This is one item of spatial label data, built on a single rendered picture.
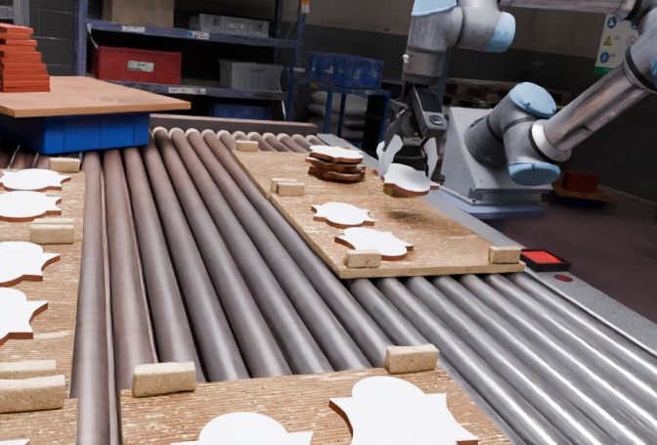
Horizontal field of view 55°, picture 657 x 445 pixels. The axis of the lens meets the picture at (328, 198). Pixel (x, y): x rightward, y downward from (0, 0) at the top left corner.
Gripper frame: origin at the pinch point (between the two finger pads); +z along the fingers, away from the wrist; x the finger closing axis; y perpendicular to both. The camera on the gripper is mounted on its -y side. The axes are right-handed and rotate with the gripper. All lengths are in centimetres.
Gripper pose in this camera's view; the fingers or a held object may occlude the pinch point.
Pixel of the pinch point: (406, 176)
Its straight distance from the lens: 127.9
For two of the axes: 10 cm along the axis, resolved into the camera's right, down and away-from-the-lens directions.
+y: -2.6, -3.6, 9.0
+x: -9.6, -0.4, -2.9
